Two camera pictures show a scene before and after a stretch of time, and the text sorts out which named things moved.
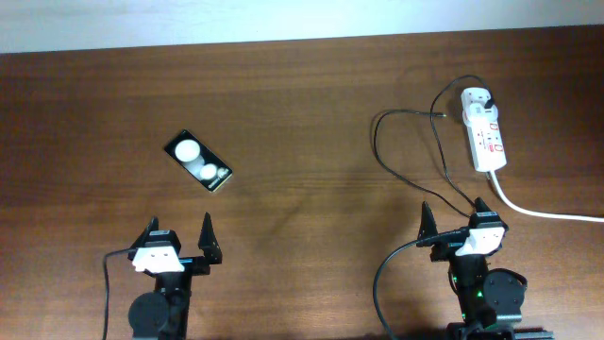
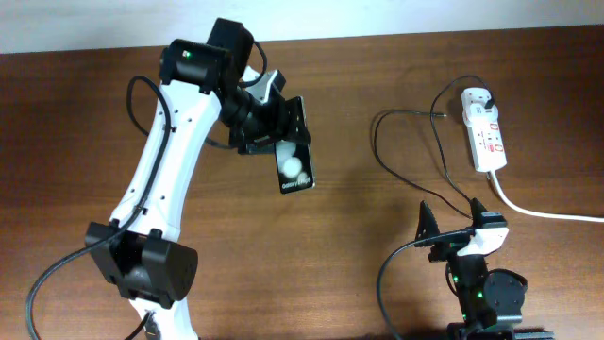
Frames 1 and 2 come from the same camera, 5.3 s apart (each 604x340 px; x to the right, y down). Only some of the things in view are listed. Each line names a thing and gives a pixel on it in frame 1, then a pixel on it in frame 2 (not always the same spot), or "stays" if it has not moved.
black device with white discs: [196, 159] → [294, 165]
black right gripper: [429, 228] stays
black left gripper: [211, 248] → [279, 126]
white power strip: [486, 145] stays
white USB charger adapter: [473, 106] stays
